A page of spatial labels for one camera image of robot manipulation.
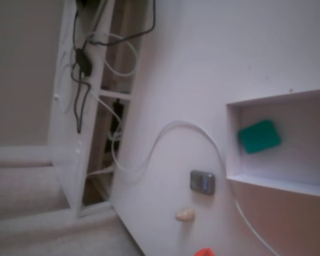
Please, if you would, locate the thin white table cable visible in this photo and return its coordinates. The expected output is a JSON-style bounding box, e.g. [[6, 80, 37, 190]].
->
[[114, 120, 282, 256]]

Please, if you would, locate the white furniture frame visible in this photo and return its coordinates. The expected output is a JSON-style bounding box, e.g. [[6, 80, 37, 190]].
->
[[47, 0, 134, 219]]

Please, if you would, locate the black cable with inline box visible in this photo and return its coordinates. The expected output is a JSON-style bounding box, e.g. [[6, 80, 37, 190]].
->
[[70, 0, 94, 134]]

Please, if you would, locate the small grey metal box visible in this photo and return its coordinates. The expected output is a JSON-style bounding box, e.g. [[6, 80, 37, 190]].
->
[[189, 170, 216, 196]]

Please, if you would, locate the long black cable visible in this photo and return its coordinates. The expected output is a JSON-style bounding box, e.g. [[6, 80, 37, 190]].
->
[[90, 0, 157, 46]]

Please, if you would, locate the white looped cable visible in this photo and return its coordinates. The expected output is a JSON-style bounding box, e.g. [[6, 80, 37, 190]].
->
[[90, 32, 139, 78]]

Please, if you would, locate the black plug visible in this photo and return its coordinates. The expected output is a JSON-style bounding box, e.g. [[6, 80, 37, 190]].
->
[[106, 98, 125, 161]]

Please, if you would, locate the orange fixed gripper finger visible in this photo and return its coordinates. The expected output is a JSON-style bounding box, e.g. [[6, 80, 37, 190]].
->
[[194, 247, 213, 256]]

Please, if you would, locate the white cardboard bin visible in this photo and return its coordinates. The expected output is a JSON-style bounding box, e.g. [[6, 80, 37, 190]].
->
[[225, 87, 320, 256]]

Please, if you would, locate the white hanging cable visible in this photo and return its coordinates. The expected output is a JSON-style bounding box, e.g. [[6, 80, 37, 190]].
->
[[87, 89, 123, 171]]

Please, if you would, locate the beige seashell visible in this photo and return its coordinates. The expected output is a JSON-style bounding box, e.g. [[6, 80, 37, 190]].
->
[[175, 207, 196, 222]]

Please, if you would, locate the green cube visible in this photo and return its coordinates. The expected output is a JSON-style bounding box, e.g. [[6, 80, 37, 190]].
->
[[237, 119, 282, 155]]

